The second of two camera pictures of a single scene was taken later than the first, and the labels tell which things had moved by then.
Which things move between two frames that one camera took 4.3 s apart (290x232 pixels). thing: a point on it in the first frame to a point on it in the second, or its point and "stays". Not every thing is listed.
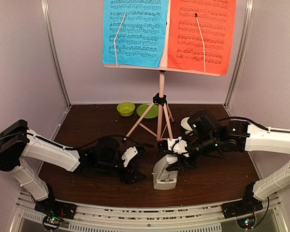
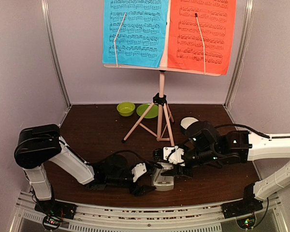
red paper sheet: (216, 20) stays
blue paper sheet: (141, 40) stays
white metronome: (164, 179) stays
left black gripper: (129, 180) to (138, 191)
